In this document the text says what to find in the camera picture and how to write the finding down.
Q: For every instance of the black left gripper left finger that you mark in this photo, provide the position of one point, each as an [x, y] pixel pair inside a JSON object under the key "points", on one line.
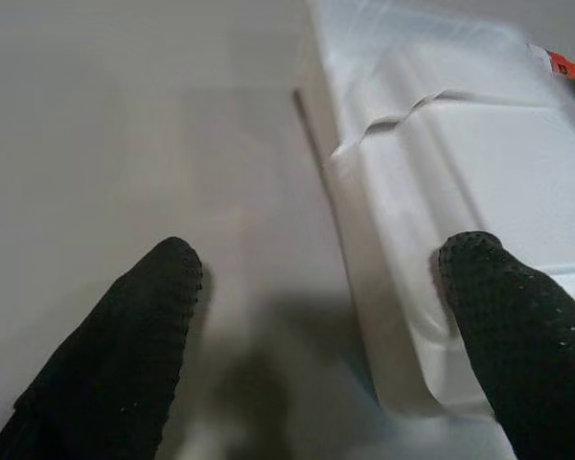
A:
{"points": [[110, 364]]}

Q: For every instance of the white foam food container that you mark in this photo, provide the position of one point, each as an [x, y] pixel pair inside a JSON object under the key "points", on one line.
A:
{"points": [[484, 182]]}

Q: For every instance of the orange printed label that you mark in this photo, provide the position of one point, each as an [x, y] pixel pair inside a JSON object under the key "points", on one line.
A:
{"points": [[568, 69]]}

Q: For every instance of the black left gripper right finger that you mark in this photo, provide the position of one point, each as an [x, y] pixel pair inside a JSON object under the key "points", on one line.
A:
{"points": [[532, 359]]}

